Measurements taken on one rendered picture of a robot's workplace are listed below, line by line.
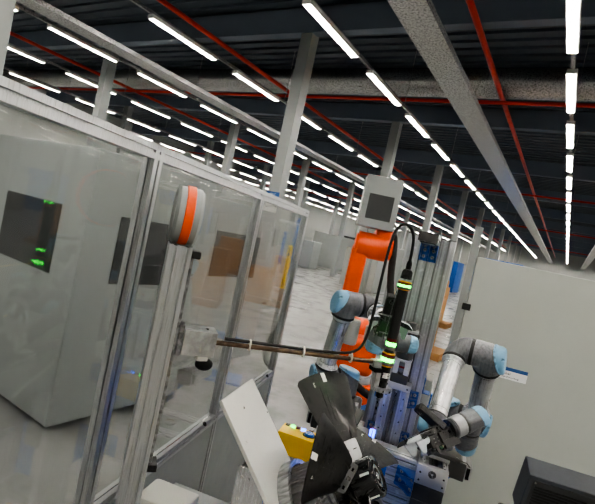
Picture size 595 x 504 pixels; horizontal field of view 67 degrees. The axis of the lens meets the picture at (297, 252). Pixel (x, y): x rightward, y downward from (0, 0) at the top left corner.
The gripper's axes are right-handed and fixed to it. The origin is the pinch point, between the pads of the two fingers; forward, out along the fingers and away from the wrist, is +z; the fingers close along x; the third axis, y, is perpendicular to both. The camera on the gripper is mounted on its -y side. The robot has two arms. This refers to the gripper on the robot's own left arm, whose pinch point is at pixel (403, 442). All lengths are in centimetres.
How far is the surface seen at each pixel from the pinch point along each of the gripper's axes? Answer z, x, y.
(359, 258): -209, 296, -194
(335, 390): 17.3, -2.1, -23.1
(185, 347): 65, -27, -44
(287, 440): 25, 47, -16
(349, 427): 18.0, -3.1, -10.6
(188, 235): 60, -48, -66
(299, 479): 38.6, 0.2, -2.2
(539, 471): -48, 3, 27
